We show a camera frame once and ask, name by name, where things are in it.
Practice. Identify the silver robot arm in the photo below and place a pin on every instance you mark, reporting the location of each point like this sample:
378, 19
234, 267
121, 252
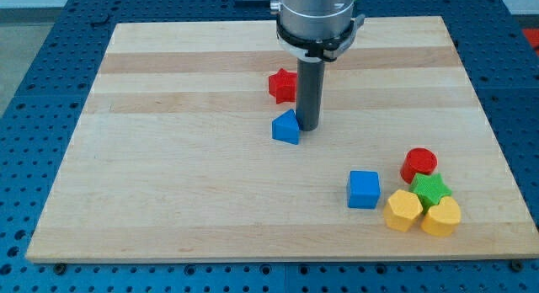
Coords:
315, 32

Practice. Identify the yellow hexagon block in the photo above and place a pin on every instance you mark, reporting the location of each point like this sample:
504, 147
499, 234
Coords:
402, 210

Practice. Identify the red cylinder block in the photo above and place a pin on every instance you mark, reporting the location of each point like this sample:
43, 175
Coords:
418, 160

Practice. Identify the blue triangle block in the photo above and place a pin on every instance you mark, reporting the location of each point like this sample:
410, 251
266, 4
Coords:
285, 128

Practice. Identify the yellow heart block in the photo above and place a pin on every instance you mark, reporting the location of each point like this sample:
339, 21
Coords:
443, 219

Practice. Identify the wooden board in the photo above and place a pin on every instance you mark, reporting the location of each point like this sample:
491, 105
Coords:
172, 159

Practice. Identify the red star block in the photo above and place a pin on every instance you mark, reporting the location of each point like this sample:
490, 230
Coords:
282, 86

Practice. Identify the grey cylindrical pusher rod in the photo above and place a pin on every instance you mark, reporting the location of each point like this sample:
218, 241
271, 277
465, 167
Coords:
309, 89

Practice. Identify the green star block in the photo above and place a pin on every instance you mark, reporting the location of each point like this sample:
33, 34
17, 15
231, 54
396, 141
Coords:
430, 189

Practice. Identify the blue cube block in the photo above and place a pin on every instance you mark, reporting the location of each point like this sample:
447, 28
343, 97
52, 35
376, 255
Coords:
363, 189

